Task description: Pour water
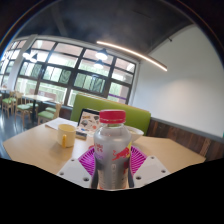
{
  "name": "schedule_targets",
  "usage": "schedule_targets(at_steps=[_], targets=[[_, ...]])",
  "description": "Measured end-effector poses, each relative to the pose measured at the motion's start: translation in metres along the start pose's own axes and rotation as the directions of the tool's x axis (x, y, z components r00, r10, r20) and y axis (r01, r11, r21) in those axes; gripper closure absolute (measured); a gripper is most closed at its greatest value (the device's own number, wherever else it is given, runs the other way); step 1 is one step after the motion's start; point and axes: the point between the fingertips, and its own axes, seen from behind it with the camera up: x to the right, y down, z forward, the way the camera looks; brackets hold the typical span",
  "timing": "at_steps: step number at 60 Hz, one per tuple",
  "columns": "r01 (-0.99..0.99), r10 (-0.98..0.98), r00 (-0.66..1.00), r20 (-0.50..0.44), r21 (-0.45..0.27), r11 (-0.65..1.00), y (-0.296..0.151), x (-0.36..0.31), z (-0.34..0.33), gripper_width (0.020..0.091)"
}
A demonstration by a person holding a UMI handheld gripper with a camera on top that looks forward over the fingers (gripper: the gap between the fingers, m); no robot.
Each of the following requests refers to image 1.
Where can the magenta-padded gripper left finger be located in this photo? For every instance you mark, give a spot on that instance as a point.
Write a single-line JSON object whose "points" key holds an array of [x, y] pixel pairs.
{"points": [[75, 170]]}

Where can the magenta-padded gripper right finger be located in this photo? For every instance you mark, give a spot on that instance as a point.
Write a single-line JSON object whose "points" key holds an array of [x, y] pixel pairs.
{"points": [[150, 168]]}

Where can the red-capped silver drink bottle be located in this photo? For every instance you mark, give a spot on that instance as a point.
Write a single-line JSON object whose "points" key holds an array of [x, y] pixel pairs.
{"points": [[111, 150]]}

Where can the flat round red coaster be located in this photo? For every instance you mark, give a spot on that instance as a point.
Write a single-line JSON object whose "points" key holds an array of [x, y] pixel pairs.
{"points": [[90, 146]]}

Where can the sticker-covered black tablet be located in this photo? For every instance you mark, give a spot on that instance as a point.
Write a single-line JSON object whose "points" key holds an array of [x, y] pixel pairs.
{"points": [[87, 121]]}

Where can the white paper sheets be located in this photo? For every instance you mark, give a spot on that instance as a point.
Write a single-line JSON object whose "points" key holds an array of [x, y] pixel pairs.
{"points": [[55, 123]]}

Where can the green upholstered bench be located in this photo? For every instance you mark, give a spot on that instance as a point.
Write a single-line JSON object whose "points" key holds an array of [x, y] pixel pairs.
{"points": [[136, 116]]}

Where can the group of green-seated wooden chairs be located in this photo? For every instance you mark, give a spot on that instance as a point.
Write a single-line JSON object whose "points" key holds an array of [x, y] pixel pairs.
{"points": [[23, 107]]}

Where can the light wooden dining table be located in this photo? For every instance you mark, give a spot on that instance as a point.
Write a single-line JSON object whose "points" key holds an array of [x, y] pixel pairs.
{"points": [[36, 98]]}

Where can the curved linear ceiling light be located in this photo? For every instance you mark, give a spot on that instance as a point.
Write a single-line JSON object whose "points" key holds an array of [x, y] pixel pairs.
{"points": [[133, 52]]}

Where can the group of pendant lamps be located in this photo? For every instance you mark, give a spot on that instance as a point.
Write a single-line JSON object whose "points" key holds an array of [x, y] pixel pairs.
{"points": [[101, 54]]}

